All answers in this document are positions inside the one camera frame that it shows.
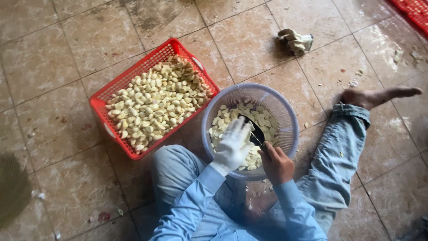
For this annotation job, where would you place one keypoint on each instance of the person's right hand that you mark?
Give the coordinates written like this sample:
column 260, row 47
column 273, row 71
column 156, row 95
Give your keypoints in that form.
column 279, row 167

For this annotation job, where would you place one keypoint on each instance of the person's left hand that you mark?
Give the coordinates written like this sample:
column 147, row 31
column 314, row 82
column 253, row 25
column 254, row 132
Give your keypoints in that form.
column 230, row 149

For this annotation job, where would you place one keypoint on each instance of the person's right fingers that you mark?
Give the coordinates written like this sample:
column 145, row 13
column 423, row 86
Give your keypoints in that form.
column 269, row 150

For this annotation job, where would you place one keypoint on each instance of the person's left fingers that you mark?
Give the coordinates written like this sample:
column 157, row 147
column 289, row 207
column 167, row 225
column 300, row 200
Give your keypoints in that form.
column 238, row 129

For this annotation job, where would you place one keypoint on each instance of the dark blade knife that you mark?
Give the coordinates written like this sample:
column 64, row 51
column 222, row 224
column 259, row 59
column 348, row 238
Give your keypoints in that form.
column 254, row 131

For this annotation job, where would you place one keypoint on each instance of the heap of cut garlic pieces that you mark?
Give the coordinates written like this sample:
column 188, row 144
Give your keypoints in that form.
column 227, row 115

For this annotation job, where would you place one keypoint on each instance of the lavender round plastic colander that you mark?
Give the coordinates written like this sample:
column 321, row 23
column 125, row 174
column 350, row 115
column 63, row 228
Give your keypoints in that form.
column 284, row 117

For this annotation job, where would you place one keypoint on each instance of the scatter of garlic peel scraps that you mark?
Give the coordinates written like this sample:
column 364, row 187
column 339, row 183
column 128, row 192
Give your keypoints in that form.
column 259, row 194

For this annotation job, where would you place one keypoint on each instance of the person's right leg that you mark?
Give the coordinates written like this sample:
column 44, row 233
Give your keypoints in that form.
column 334, row 157

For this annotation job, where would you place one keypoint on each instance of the person's leg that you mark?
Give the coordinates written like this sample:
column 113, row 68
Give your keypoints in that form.
column 334, row 157
column 177, row 170

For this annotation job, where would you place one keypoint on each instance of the person's left leg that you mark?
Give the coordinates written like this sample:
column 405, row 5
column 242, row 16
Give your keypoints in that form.
column 177, row 170

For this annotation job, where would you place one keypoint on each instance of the pile of peeled garlic cloves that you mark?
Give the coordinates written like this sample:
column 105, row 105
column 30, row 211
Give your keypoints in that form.
column 153, row 100

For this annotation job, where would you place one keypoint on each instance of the crumpled dirty work glove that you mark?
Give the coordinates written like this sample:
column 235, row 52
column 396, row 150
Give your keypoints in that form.
column 296, row 42

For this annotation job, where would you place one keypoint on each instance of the person's right foot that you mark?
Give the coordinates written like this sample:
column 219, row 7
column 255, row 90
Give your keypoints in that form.
column 371, row 96

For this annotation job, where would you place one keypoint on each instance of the red plastic basket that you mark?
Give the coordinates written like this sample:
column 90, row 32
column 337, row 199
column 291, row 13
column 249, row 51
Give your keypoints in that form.
column 133, row 72

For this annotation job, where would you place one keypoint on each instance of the red plastic crate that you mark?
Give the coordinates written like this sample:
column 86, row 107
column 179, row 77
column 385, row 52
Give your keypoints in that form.
column 413, row 10

